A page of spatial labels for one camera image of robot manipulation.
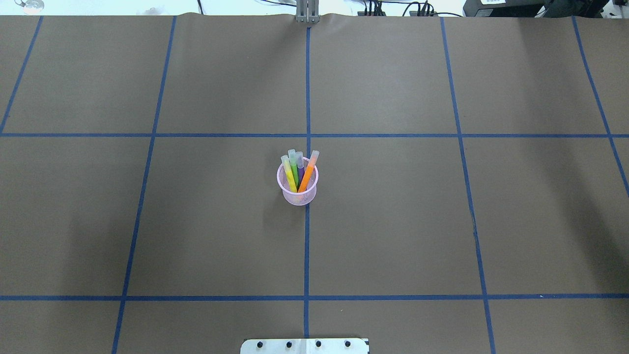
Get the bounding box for orange highlighter pen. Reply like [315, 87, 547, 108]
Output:
[297, 150, 319, 193]

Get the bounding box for green highlighter pen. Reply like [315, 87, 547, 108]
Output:
[288, 149, 299, 192]

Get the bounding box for yellow highlighter pen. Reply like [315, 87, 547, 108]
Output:
[281, 155, 297, 193]

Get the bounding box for purple highlighter pen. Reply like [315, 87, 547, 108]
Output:
[296, 151, 305, 188]

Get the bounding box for pink mesh pen holder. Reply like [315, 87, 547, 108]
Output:
[276, 155, 319, 206]

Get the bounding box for black box device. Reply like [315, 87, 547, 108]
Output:
[463, 0, 609, 18]

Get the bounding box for clear round object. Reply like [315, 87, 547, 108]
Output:
[14, 0, 45, 15]

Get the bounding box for aluminium profile post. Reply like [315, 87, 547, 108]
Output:
[295, 0, 320, 23]

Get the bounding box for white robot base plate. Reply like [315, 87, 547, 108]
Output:
[240, 338, 371, 354]

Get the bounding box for black power strip cables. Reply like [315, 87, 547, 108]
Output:
[357, 0, 465, 18]

